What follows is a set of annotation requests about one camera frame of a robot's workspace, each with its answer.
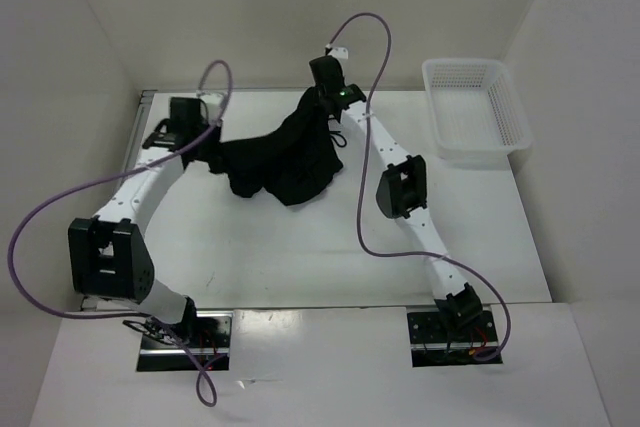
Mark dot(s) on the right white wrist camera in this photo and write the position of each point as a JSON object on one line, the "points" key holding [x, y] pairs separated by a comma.
{"points": [[338, 52]]}

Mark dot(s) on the white plastic basket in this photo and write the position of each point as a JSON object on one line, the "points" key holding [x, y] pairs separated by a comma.
{"points": [[477, 115]]}

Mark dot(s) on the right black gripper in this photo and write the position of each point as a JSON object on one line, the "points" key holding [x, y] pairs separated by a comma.
{"points": [[317, 91]]}

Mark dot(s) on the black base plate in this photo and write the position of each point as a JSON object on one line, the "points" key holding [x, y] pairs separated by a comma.
{"points": [[432, 345], [158, 352]]}

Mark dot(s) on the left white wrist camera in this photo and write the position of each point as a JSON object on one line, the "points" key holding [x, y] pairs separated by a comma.
{"points": [[211, 104]]}

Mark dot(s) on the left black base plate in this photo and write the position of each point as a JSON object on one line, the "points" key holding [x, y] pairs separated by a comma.
{"points": [[158, 352]]}

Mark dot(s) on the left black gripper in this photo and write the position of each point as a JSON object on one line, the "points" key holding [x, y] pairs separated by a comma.
{"points": [[204, 122]]}

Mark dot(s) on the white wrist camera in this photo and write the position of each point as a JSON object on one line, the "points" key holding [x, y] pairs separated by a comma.
{"points": [[211, 104], [338, 52]]}

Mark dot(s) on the black shorts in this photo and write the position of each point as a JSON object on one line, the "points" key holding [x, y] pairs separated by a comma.
{"points": [[295, 163]]}

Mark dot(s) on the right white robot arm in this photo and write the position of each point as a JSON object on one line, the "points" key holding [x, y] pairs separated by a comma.
{"points": [[401, 194]]}

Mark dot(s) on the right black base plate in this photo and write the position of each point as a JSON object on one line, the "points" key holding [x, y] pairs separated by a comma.
{"points": [[432, 345]]}

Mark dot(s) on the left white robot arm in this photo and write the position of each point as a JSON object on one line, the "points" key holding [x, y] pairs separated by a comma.
{"points": [[170, 311]]}

